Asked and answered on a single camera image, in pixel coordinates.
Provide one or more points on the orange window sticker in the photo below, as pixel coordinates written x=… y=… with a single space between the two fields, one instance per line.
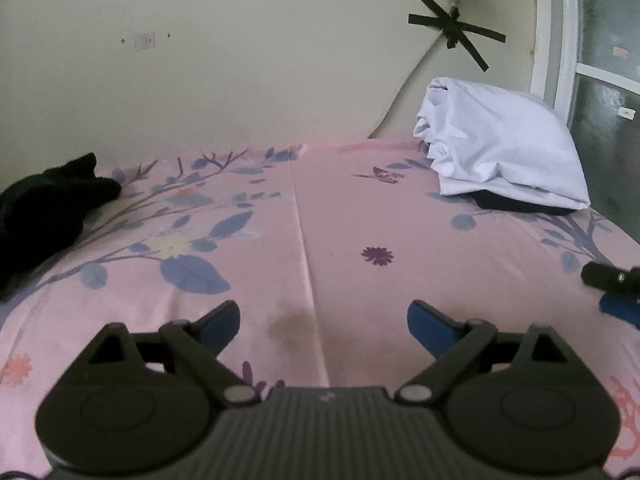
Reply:
x=620 y=52

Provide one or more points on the white wall plate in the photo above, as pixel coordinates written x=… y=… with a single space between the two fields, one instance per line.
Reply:
x=145 y=41

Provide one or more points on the white garment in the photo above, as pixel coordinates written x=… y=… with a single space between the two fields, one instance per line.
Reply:
x=495 y=145

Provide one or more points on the pink floral bedsheet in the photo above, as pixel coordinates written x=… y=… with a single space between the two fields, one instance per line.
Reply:
x=340 y=220

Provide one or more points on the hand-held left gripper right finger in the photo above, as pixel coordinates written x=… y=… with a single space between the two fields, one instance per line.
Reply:
x=426 y=328

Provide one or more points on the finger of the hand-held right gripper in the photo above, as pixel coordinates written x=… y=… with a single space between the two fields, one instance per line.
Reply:
x=622 y=312
x=607 y=277

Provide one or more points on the black tape cross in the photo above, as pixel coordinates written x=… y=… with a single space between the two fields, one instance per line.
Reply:
x=457 y=27

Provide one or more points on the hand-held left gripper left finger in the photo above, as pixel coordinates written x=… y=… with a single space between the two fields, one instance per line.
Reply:
x=220 y=326

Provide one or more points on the white window sticker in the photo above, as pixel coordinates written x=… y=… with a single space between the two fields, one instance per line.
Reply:
x=627 y=113

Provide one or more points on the black green striped garment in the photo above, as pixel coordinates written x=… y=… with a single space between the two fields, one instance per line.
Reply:
x=520 y=205

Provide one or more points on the white framed window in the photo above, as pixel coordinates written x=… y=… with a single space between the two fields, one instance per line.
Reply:
x=600 y=85

